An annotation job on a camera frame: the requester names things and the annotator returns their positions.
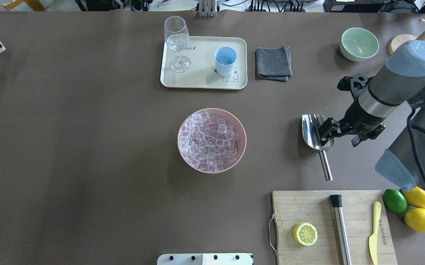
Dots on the half lemon slice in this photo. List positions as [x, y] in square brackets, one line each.
[305, 233]

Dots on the yellow lemon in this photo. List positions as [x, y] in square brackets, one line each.
[415, 197]
[415, 219]

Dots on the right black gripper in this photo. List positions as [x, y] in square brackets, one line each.
[356, 115]

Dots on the yellow lemon lower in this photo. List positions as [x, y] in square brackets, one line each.
[415, 219]

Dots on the light blue cup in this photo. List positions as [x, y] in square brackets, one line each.
[225, 58]

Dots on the stainless steel ice scoop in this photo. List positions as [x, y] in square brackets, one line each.
[310, 124]

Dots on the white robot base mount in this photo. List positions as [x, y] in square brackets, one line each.
[206, 259]

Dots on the steel muddler black tip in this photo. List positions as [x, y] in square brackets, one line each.
[337, 206]

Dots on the cream serving tray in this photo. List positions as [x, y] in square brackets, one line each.
[202, 73]

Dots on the wooden mug tree stand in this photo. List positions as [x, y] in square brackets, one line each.
[398, 40]

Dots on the green lime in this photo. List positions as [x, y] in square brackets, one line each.
[395, 201]

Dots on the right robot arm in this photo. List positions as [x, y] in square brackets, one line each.
[401, 80]

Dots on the pile of clear ice cubes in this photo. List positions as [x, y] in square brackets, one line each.
[210, 141]

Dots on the clear wine glass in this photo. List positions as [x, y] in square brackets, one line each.
[176, 36]

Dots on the yellow plastic knife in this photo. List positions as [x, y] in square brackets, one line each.
[373, 238]

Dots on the pink bowl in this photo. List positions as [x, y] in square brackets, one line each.
[192, 162]

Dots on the mint green bowl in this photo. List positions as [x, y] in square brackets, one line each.
[358, 44]

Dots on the bamboo cutting board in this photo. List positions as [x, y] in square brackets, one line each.
[293, 207]

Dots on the yellow lemon upper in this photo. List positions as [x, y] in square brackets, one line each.
[415, 197]

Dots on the grey folded cloth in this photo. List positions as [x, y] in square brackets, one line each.
[273, 63]

